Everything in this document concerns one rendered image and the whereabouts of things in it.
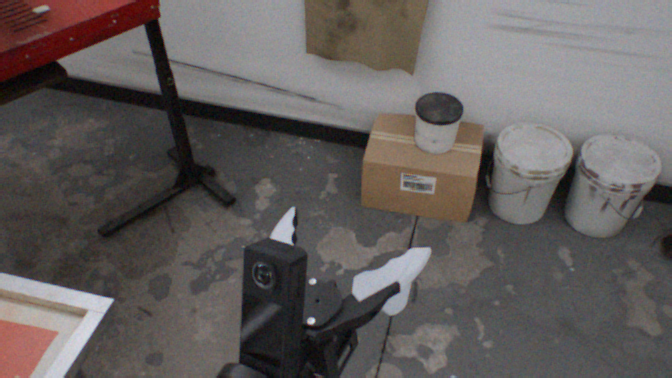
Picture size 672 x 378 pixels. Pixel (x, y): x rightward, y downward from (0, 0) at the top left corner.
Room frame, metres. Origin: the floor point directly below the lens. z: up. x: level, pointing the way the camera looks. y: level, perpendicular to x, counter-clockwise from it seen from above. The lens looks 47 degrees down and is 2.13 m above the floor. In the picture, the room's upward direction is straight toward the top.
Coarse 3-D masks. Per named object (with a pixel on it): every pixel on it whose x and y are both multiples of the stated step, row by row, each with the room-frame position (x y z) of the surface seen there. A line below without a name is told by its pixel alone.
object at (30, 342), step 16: (0, 320) 0.74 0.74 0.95; (0, 336) 0.70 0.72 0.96; (16, 336) 0.70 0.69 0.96; (32, 336) 0.70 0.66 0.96; (48, 336) 0.70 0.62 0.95; (0, 352) 0.67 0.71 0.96; (16, 352) 0.67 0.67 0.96; (32, 352) 0.66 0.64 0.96; (0, 368) 0.63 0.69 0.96; (16, 368) 0.63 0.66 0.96; (32, 368) 0.63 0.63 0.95
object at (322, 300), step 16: (320, 288) 0.31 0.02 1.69; (336, 288) 0.31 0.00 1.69; (304, 304) 0.29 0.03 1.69; (320, 304) 0.29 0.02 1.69; (336, 304) 0.29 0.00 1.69; (304, 320) 0.28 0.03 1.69; (320, 320) 0.28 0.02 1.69; (304, 336) 0.27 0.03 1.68; (320, 336) 0.27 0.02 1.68; (336, 336) 0.28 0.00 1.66; (352, 336) 0.30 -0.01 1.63; (304, 352) 0.27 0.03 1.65; (320, 352) 0.26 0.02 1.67; (336, 352) 0.28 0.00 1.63; (352, 352) 0.29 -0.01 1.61; (224, 368) 0.24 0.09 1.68; (240, 368) 0.23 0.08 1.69; (304, 368) 0.26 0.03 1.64; (320, 368) 0.26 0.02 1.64; (336, 368) 0.27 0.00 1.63
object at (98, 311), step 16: (0, 288) 0.80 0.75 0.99; (16, 288) 0.80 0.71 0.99; (32, 288) 0.80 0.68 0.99; (48, 288) 0.80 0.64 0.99; (64, 288) 0.80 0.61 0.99; (48, 304) 0.77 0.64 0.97; (64, 304) 0.76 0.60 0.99; (80, 304) 0.76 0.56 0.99; (96, 304) 0.76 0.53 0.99; (112, 304) 0.76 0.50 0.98; (96, 320) 0.72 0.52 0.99; (80, 336) 0.68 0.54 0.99; (96, 336) 0.69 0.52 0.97; (64, 352) 0.64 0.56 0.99; (80, 352) 0.65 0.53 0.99; (64, 368) 0.61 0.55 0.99
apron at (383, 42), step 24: (312, 0) 2.38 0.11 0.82; (336, 0) 2.34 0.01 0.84; (360, 0) 2.33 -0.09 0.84; (384, 0) 2.27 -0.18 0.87; (408, 0) 2.28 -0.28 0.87; (312, 24) 2.39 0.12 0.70; (336, 24) 2.34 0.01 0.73; (360, 24) 2.33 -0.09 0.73; (384, 24) 2.27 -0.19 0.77; (408, 24) 2.28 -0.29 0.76; (312, 48) 2.39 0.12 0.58; (336, 48) 2.34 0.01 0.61; (360, 48) 2.33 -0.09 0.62; (384, 48) 2.27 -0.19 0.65; (408, 48) 2.27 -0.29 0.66; (408, 72) 2.25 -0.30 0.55
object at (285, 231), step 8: (296, 208) 0.43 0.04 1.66; (288, 216) 0.41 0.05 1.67; (296, 216) 0.41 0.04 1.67; (280, 224) 0.40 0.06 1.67; (288, 224) 0.40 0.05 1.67; (296, 224) 0.41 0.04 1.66; (272, 232) 0.39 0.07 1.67; (280, 232) 0.39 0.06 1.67; (288, 232) 0.38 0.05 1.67; (280, 240) 0.38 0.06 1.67; (288, 240) 0.37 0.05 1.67; (296, 240) 0.38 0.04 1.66
